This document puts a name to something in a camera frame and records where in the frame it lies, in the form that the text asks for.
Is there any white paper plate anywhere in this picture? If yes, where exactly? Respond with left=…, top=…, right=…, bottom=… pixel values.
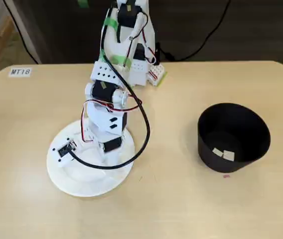
left=46, top=119, right=136, bottom=197

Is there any thin black cable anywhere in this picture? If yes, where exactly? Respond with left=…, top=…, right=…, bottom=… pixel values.
left=3, top=0, right=40, bottom=65

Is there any green controller board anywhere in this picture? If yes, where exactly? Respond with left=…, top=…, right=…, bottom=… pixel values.
left=146, top=63, right=168, bottom=87

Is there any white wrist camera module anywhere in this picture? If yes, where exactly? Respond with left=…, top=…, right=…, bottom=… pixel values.
left=52, top=138, right=79, bottom=168

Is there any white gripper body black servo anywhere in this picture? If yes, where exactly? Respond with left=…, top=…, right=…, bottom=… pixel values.
left=81, top=125, right=126, bottom=162

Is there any thick black camera cable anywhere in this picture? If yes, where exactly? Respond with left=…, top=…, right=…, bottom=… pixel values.
left=73, top=6, right=151, bottom=171

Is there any white MT18 label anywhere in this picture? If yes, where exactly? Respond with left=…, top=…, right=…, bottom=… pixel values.
left=8, top=67, right=33, bottom=78

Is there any grey white pole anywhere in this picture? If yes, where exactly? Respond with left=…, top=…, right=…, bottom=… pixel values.
left=6, top=0, right=44, bottom=65

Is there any black power cable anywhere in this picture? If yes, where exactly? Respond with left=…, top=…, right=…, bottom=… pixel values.
left=160, top=0, right=232, bottom=62

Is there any black round pot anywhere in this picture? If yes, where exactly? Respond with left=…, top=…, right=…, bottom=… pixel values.
left=196, top=103, right=271, bottom=173

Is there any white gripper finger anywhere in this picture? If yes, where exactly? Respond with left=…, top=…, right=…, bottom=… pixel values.
left=101, top=150, right=122, bottom=167

